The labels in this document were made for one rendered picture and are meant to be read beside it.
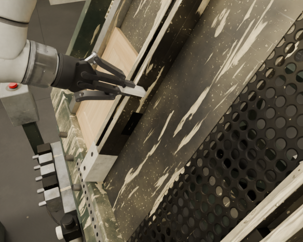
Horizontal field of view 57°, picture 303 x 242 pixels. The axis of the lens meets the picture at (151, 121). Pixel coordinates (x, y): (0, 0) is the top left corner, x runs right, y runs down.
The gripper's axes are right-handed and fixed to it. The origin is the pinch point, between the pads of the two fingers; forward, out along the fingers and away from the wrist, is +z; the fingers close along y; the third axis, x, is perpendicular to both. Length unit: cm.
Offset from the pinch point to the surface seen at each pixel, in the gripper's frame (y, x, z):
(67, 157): -43.2, 17.8, 0.6
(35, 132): -68, 60, 0
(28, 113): -55, 57, -7
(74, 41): -17, 64, 3
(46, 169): -57, 24, -2
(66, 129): -44, 34, 3
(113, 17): 5.5, 38.8, 4.2
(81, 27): -9, 63, 3
